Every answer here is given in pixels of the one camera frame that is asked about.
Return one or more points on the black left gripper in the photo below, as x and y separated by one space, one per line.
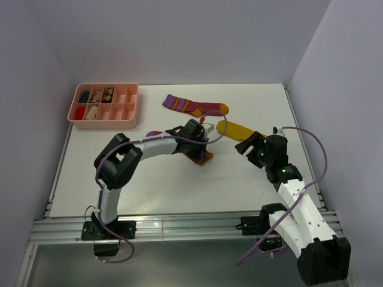
202 151

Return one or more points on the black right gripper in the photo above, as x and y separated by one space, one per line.
257 140

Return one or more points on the maroon sock purple toe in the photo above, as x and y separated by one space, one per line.
200 156

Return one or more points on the brown yellow argyle sock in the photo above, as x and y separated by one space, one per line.
107 96

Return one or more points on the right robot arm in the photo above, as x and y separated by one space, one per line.
322 256

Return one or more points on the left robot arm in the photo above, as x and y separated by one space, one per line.
117 162

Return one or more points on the maroon purple striped sock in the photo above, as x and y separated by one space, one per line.
195 109

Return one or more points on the yellow patterned sock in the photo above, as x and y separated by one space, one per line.
233 131

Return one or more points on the pink compartment organizer box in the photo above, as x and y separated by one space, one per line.
120 114

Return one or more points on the cream white rolled sock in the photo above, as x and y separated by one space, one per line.
92 113

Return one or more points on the cream orange argyle rolled sock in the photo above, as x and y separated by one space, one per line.
96 97

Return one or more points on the red rolled sock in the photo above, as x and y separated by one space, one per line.
80 113

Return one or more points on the dark teal rolled sock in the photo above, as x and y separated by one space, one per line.
84 97

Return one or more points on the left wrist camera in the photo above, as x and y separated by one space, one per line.
207 127

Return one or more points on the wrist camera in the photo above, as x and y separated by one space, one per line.
207 127
279 131

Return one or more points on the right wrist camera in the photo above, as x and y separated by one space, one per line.
279 131

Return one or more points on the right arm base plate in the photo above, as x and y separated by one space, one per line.
251 226

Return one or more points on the aluminium front rail frame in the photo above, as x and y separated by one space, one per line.
149 228

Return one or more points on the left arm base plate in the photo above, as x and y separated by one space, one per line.
95 232

